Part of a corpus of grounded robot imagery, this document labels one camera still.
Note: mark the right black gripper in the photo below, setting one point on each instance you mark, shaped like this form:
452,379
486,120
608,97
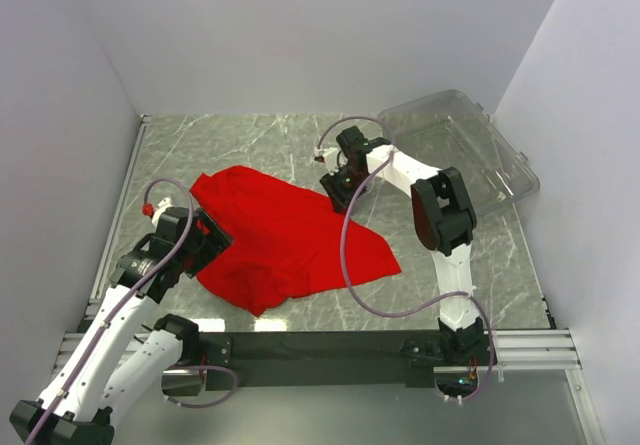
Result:
331,184

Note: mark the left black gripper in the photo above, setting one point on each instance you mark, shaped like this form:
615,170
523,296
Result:
215,241

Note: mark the red t shirt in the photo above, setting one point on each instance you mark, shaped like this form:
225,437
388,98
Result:
285,241

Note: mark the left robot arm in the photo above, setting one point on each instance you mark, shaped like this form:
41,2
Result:
99,383

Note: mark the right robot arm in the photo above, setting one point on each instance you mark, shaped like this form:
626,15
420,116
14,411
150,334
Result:
444,223

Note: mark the clear plastic bin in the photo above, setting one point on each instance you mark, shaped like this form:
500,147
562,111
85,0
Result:
447,129

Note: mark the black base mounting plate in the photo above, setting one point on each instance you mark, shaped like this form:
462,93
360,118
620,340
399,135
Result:
280,359

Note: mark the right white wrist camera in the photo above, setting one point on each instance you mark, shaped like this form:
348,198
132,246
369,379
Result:
325,155

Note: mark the aluminium rail frame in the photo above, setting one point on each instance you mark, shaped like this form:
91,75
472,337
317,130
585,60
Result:
503,273

